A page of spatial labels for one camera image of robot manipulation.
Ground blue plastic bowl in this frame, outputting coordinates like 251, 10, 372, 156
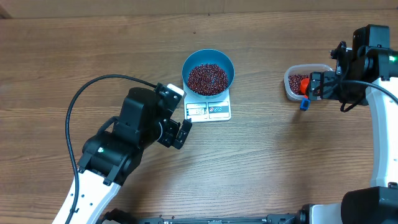
182, 49, 235, 93

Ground orange scoop with blue handle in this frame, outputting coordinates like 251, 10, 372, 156
300, 78, 311, 111

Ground red beans in container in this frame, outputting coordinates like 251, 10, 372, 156
289, 74, 310, 95

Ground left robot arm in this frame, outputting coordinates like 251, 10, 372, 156
54, 83, 192, 223

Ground red beans in bowl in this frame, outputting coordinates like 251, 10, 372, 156
187, 63, 229, 96

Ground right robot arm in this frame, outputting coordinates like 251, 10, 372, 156
297, 24, 397, 223

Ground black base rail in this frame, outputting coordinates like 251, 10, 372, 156
96, 208, 310, 224

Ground clear plastic container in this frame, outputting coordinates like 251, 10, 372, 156
284, 63, 333, 102

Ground white digital kitchen scale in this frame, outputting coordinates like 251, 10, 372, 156
183, 85, 232, 123

